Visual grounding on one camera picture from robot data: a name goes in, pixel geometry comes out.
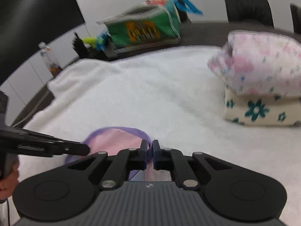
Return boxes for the green bag with blue straps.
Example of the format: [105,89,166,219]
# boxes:
[95,0,204,52]

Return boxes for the white fluffy towel blanket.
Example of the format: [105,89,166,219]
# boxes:
[17,45,301,226]

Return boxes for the large black wall screen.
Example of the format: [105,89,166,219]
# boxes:
[0,0,85,86]

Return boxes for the cream teal-flower folded garment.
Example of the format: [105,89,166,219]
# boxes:
[223,85,301,128]

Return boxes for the pink and blue pastel garment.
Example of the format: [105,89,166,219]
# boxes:
[65,127,173,182]

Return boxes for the yellow-green cloth item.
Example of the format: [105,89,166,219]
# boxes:
[82,36,98,45]

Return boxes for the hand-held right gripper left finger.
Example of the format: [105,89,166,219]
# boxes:
[67,139,148,191]

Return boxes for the person's left hand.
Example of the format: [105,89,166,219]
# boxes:
[0,166,20,197]

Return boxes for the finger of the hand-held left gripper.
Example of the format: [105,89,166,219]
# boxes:
[14,128,90,156]

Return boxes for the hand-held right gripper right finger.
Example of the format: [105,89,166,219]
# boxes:
[153,140,233,191]

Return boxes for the plastic tea bottle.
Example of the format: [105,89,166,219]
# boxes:
[38,42,63,78]

